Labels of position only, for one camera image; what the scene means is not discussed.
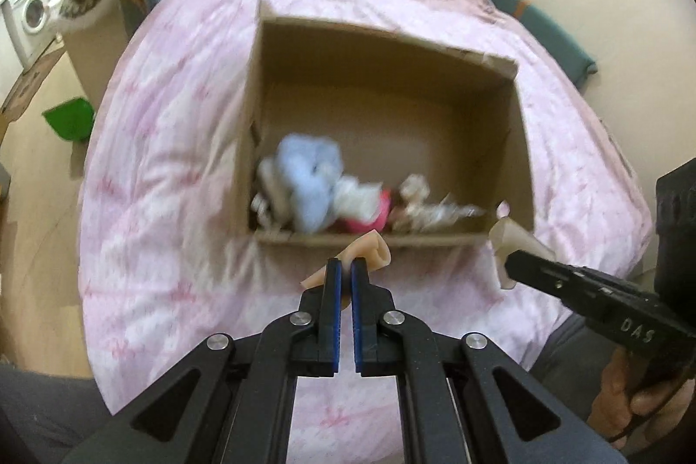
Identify brown patterned floor rug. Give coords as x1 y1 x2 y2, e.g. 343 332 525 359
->
0 41 66 133

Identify person's right hand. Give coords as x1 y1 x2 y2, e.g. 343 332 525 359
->
590 347 696 443

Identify tan silicone roll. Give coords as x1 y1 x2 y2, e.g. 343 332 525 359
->
301 229 392 291

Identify light blue plush toy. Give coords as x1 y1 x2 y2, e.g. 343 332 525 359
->
258 134 345 232

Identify teal headboard cushion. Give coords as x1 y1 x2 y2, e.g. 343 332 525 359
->
472 0 598 90

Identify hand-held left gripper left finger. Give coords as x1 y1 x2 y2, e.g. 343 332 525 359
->
60 257 345 464

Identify white washing machine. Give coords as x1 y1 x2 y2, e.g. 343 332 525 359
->
0 0 60 65

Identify pink patterned duvet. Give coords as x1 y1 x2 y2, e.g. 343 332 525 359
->
76 0 653 464

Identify brown cardboard box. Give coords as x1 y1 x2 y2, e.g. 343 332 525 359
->
233 0 536 248

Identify person's grey trouser leg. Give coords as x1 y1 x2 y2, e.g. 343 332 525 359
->
530 314 615 421
0 363 110 464

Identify beige armchair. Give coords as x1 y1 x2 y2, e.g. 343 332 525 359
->
51 0 134 114

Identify translucent beige silicone pad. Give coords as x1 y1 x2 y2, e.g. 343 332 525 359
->
488 217 555 291

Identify clear plastic packet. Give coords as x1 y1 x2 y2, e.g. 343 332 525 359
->
391 195 487 232

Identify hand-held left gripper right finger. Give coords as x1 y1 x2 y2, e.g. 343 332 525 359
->
351 258 626 464

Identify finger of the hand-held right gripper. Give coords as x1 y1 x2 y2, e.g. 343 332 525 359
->
503 249 604 320

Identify pink round toy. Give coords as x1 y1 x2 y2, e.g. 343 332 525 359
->
340 189 393 234

